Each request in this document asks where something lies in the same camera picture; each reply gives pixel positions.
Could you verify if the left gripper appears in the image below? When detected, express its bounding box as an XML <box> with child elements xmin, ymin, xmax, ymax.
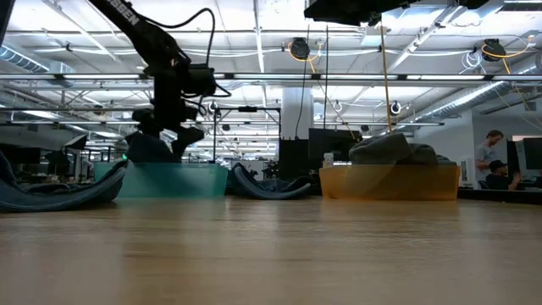
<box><xmin>131</xmin><ymin>84</ymin><xmax>206</xmax><ymax>162</ymax></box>

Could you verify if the blue denim baseball cap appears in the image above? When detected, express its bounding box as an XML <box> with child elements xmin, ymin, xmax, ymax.
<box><xmin>230</xmin><ymin>162</ymin><xmax>313</xmax><ymax>201</ymax></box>
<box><xmin>124</xmin><ymin>130</ymin><xmax>179</xmax><ymax>164</ymax></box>
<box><xmin>0</xmin><ymin>150</ymin><xmax>129</xmax><ymax>214</ymax></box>

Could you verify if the teal translucent plastic bin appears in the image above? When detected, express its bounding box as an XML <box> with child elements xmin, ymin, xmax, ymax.
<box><xmin>92</xmin><ymin>162</ymin><xmax>230</xmax><ymax>199</ymax></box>

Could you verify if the black cabinet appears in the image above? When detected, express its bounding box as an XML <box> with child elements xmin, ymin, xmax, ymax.
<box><xmin>278</xmin><ymin>137</ymin><xmax>323</xmax><ymax>188</ymax></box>

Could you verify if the black monitor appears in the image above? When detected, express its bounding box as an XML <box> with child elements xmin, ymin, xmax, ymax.
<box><xmin>307</xmin><ymin>128</ymin><xmax>364</xmax><ymax>162</ymax></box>
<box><xmin>506</xmin><ymin>137</ymin><xmax>542</xmax><ymax>173</ymax></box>

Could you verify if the orange translucent plastic bin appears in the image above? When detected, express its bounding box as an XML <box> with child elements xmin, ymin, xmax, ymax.
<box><xmin>318</xmin><ymin>164</ymin><xmax>462</xmax><ymax>202</ymax></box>

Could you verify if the person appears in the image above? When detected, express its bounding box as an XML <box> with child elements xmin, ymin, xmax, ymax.
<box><xmin>484</xmin><ymin>159</ymin><xmax>525</xmax><ymax>191</ymax></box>
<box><xmin>473</xmin><ymin>129</ymin><xmax>506</xmax><ymax>190</ymax></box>

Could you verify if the black metal rig frame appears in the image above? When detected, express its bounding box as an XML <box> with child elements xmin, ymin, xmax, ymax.
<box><xmin>213</xmin><ymin>105</ymin><xmax>283</xmax><ymax>164</ymax></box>

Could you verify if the black ceiling cable reel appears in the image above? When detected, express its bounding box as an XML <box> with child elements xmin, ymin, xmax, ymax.
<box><xmin>289</xmin><ymin>36</ymin><xmax>313</xmax><ymax>61</ymax></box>
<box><xmin>480</xmin><ymin>37</ymin><xmax>508</xmax><ymax>64</ymax></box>

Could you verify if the black cable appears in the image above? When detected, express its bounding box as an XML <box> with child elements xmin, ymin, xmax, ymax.
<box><xmin>323</xmin><ymin>25</ymin><xmax>329</xmax><ymax>130</ymax></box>

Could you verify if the silver ventilation duct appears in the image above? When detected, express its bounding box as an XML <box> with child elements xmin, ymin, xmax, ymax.
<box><xmin>412</xmin><ymin>80</ymin><xmax>542</xmax><ymax>124</ymax></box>
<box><xmin>0</xmin><ymin>44</ymin><xmax>52</xmax><ymax>74</ymax></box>

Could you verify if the yellow cable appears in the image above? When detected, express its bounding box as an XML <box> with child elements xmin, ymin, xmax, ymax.
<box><xmin>379</xmin><ymin>23</ymin><xmax>395</xmax><ymax>136</ymax></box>

